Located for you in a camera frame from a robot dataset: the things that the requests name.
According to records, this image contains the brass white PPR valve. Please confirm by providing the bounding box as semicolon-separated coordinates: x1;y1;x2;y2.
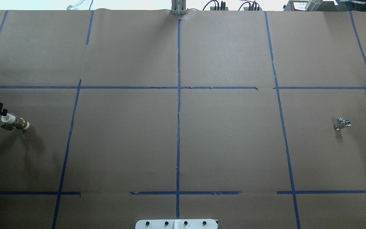
1;113;30;131

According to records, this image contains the chrome threaded pipe fitting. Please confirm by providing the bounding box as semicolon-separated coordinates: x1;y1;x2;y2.
334;117;351;131

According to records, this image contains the black power strip left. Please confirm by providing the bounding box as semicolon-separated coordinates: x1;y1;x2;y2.
202;0;229;11

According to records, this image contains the black power strip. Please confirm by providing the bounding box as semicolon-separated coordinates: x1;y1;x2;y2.
238;0;262;11
202;0;229;11

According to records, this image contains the black power strip right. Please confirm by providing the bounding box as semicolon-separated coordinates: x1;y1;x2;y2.
238;0;262;11

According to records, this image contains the brown paper table mat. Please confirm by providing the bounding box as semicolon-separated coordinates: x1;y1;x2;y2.
0;9;366;229

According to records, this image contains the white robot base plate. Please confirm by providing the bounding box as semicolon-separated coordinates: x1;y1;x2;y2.
135;219;220;229

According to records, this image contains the aluminium frame post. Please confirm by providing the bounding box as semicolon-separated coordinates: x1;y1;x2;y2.
170;0;187;15

